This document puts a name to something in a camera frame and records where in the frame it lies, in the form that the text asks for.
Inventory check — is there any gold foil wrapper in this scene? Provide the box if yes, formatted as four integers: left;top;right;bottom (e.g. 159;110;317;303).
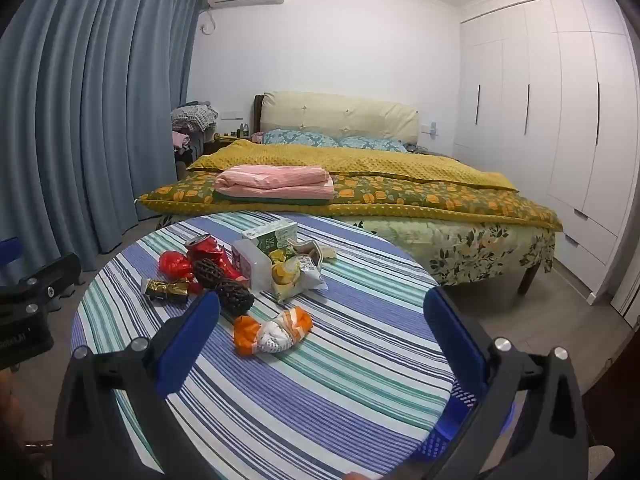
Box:
141;277;190;305

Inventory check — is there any striped tablecloth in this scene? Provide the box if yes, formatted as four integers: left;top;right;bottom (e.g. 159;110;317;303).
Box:
70;211;456;480

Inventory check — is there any white wardrobe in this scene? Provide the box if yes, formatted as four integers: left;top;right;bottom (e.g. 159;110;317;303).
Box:
452;0;640;306

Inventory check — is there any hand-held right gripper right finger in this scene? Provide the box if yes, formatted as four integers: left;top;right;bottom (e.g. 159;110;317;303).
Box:
422;287;593;480

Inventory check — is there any teal floral pillow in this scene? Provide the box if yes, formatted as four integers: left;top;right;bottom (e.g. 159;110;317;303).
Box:
340;136;408;153
262;129;341;148

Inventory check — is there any dark wooden cabinet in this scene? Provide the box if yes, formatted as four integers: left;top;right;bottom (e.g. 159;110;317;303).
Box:
580;345;640;448

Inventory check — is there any blue plastic basket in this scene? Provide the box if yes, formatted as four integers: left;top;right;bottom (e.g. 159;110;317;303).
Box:
415;380;511;462

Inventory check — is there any green white milk carton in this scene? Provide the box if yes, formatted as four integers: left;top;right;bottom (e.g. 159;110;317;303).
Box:
242;220;297;256

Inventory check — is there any leaf print bed sheet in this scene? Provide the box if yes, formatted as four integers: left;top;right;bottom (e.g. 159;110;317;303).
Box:
157;212;557;287

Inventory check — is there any red foil wrapper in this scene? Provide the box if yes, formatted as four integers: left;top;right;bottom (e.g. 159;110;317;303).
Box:
159;251;195;282

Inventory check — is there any cream headboard cushion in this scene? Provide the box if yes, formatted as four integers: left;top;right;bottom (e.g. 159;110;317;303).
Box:
261;91;420;147

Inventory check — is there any blue grey curtain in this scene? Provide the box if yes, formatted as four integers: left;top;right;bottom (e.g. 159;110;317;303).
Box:
0;0;208;271

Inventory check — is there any mustard dotted blanket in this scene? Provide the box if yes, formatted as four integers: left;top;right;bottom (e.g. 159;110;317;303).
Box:
186;139;518;192

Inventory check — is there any clear plastic container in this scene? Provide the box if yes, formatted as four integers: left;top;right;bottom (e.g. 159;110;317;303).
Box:
231;238;273;292

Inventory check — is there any red crushed can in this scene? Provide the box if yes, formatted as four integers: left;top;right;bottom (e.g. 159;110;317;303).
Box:
185;234;242;282

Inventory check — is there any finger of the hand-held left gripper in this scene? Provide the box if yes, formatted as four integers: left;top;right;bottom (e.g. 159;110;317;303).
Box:
0;252;82;317
0;237;22;267

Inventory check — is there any white yellow snack bag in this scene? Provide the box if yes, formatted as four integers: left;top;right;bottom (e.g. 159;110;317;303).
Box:
270;240;328;303

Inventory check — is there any green orange floral quilt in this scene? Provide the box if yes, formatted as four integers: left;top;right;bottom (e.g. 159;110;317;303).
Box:
135;170;563;233

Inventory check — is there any dark wooden nightstand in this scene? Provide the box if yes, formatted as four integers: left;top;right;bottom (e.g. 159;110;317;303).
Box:
202;137;241;157

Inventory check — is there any pink folded blanket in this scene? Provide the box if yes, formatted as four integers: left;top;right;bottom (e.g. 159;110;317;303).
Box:
215;165;335;201

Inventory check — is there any chequered clothes pile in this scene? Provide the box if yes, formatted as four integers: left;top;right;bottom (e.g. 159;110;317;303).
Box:
170;101;220;133

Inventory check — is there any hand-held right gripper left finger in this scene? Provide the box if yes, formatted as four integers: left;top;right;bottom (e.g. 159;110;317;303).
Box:
52;290;221;480

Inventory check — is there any bed with yellow quilt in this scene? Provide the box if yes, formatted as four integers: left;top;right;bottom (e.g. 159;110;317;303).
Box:
253;94;543;295

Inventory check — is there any orange white wrapper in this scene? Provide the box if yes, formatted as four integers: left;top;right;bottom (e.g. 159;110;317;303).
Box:
233;306;314;356

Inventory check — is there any black foam net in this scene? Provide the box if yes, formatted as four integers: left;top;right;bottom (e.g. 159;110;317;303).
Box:
192;258;226;288
220;282;255;317

